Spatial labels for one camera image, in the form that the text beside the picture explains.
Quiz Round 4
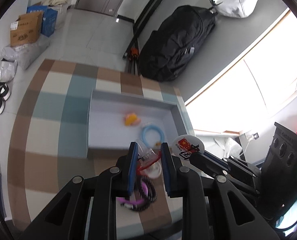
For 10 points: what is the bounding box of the light blue ring bracelet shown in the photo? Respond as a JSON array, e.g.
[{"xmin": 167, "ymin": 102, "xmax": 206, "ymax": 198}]
[{"xmin": 141, "ymin": 125, "xmax": 166, "ymax": 147}]

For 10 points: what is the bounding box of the black backpack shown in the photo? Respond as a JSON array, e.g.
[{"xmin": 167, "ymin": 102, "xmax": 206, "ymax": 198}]
[{"xmin": 139, "ymin": 5, "xmax": 217, "ymax": 82}]

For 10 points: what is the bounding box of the purple ring bracelet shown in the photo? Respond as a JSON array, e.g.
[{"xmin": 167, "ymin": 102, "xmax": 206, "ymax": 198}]
[{"xmin": 117, "ymin": 180, "xmax": 149, "ymax": 205}]

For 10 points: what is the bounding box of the grey open cardboard box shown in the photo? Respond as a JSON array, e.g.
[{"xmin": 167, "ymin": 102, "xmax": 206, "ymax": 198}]
[{"xmin": 87, "ymin": 90, "xmax": 187, "ymax": 156}]

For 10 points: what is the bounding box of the grey plastic parcel bag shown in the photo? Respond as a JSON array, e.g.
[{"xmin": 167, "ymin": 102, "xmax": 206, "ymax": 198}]
[{"xmin": 1, "ymin": 35, "xmax": 50, "ymax": 70}]

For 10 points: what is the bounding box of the brown cardboard box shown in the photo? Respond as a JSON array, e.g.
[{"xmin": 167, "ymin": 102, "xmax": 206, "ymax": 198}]
[{"xmin": 10, "ymin": 11, "xmax": 43, "ymax": 47}]

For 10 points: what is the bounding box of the black tripod stand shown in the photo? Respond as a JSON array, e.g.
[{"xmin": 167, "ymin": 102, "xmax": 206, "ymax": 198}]
[{"xmin": 122, "ymin": 0, "xmax": 179, "ymax": 77}]

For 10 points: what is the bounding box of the orange pink duck toy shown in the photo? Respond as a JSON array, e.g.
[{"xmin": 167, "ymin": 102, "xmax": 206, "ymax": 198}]
[{"xmin": 124, "ymin": 113, "xmax": 141, "ymax": 126}]

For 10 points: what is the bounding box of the checkered tablecloth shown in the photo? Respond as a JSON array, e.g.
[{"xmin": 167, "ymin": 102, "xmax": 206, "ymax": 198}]
[{"xmin": 7, "ymin": 59, "xmax": 194, "ymax": 231}]

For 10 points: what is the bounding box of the round white flag badge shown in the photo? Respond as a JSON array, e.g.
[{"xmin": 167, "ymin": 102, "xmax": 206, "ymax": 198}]
[{"xmin": 171, "ymin": 134, "xmax": 204, "ymax": 161}]

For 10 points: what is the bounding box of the beige cloth bag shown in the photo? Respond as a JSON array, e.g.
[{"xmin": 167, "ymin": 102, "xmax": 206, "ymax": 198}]
[{"xmin": 43, "ymin": 0, "xmax": 68, "ymax": 7}]

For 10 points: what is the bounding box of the red white round case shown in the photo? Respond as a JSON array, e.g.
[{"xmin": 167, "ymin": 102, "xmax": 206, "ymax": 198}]
[{"xmin": 136, "ymin": 152, "xmax": 162, "ymax": 179}]

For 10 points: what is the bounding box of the clear plastic ring bracelet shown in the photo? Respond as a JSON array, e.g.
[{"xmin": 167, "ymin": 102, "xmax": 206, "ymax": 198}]
[{"xmin": 135, "ymin": 139, "xmax": 162, "ymax": 167}]

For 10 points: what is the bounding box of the black spiral hair tie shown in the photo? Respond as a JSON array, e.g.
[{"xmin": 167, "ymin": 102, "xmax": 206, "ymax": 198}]
[{"xmin": 128, "ymin": 175, "xmax": 157, "ymax": 212}]

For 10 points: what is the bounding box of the blue cardboard box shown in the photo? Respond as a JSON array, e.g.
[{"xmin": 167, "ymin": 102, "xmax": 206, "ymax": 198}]
[{"xmin": 26, "ymin": 5, "xmax": 58, "ymax": 37}]

